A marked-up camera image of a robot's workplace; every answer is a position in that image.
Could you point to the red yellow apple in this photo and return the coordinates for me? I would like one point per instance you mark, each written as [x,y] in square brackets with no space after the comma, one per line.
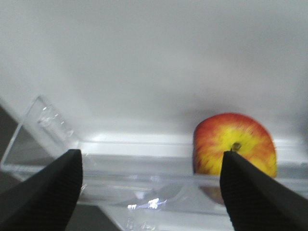
[232,132]

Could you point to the clear upper door bin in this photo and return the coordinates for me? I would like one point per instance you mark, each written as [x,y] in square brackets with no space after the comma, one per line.
[127,186]

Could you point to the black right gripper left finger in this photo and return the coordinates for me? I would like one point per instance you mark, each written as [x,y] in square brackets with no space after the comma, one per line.
[46,200]

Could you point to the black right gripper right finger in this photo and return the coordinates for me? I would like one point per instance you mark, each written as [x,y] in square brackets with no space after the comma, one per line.
[256,202]

